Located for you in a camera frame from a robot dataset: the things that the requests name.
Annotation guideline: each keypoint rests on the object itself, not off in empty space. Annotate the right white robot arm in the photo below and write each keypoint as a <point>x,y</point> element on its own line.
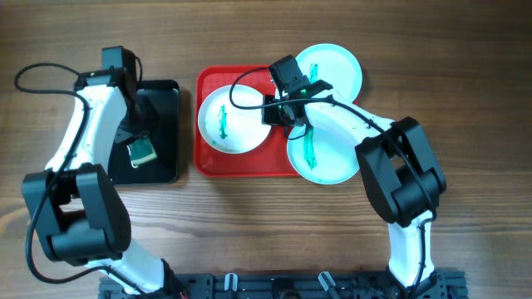
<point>401,176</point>

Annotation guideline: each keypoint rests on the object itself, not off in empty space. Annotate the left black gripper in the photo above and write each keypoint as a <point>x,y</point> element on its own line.
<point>150,115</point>

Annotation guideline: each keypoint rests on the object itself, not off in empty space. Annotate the white plate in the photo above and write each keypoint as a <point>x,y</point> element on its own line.
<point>229,129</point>
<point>335,65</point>
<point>320,156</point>

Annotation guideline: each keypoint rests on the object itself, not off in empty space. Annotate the yellow green sponge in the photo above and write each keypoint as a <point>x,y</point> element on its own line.
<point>141,151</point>

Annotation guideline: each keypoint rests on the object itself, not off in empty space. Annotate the black mounting rail base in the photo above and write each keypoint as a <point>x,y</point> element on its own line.
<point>358,285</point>

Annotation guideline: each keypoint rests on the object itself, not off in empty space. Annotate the red plastic tray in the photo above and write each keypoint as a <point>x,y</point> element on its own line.
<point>269,159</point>

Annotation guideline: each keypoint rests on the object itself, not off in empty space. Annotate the black water tray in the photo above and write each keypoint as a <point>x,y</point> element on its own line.
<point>164,95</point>

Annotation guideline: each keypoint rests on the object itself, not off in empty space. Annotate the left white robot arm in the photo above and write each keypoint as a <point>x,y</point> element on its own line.
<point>76,213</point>

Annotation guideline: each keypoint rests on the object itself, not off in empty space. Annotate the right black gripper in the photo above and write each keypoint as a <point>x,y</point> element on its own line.
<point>267,113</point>

